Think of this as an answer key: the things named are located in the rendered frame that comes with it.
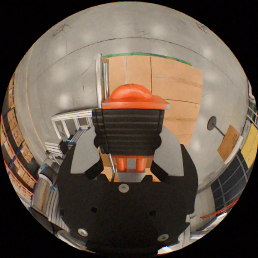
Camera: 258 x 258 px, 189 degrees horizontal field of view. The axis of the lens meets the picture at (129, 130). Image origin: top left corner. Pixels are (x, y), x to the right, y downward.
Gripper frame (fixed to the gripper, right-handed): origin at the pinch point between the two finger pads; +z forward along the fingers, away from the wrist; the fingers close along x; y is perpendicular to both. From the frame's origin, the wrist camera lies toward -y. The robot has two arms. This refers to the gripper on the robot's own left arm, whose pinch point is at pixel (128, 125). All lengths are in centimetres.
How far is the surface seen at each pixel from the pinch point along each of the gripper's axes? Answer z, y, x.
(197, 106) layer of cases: 65, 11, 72
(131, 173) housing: -1.2, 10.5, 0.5
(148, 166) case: 14.0, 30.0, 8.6
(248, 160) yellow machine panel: -76, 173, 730
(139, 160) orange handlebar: -0.6, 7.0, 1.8
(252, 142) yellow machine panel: -32, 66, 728
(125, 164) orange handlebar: -0.3, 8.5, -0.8
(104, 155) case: 20.9, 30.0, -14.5
